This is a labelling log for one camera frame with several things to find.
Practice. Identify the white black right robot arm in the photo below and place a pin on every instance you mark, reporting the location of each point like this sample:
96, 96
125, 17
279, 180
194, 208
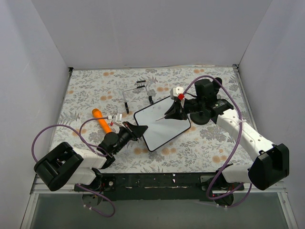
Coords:
270, 161

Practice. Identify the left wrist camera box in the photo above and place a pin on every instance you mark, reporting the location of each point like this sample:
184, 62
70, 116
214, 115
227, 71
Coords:
116, 119

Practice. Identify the orange toy microphone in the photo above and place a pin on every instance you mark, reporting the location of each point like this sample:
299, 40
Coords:
99, 117

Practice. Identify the black front mounting rail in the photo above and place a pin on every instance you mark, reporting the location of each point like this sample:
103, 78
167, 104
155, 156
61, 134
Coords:
152, 186

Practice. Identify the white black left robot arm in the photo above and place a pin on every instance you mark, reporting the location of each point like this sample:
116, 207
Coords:
68, 165

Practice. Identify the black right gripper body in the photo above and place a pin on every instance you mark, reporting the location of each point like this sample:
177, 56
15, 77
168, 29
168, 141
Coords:
179, 109

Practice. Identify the black microphone stand base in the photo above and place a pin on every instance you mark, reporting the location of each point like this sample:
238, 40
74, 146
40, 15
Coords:
200, 118

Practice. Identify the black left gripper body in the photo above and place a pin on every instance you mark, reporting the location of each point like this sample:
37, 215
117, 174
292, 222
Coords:
130, 132

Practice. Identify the black framed whiteboard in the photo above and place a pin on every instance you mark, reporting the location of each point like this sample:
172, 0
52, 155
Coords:
161, 132

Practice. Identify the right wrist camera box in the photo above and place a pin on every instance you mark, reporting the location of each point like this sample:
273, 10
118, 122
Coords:
175, 92

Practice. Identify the floral patterned table mat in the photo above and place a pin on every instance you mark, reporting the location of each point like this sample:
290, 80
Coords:
142, 96

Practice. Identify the black microphone on stand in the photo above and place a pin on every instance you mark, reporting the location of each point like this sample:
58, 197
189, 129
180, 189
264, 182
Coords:
217, 83

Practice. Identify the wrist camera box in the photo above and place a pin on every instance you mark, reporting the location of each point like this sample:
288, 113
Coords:
175, 92
116, 119

